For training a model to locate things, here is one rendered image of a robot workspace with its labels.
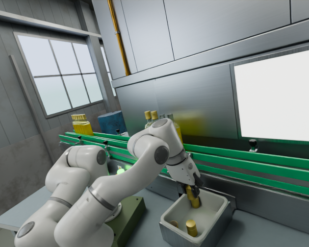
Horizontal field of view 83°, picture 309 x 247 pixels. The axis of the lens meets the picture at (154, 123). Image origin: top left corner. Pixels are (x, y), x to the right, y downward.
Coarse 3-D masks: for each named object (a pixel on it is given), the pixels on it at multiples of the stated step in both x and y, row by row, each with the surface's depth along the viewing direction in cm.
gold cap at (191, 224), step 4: (188, 220) 63; (192, 220) 63; (188, 224) 61; (192, 224) 61; (188, 228) 61; (192, 228) 60; (196, 228) 62; (188, 232) 62; (192, 232) 61; (196, 232) 62; (192, 236) 61
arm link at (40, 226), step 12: (48, 204) 52; (60, 204) 52; (36, 216) 47; (48, 216) 48; (60, 216) 51; (24, 228) 43; (36, 228) 43; (48, 228) 44; (24, 240) 41; (36, 240) 42; (48, 240) 43
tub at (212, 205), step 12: (204, 192) 72; (180, 204) 71; (204, 204) 74; (216, 204) 69; (168, 216) 66; (180, 216) 70; (192, 216) 70; (204, 216) 69; (216, 216) 59; (180, 228) 66; (204, 228) 64; (192, 240) 53
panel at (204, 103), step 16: (304, 48) 55; (240, 64) 70; (160, 80) 102; (176, 80) 94; (192, 80) 87; (208, 80) 81; (224, 80) 76; (160, 96) 106; (176, 96) 97; (192, 96) 90; (208, 96) 84; (224, 96) 78; (160, 112) 110; (176, 112) 101; (192, 112) 93; (208, 112) 86; (224, 112) 81; (192, 128) 97; (208, 128) 89; (224, 128) 83; (240, 128) 78; (304, 144) 63
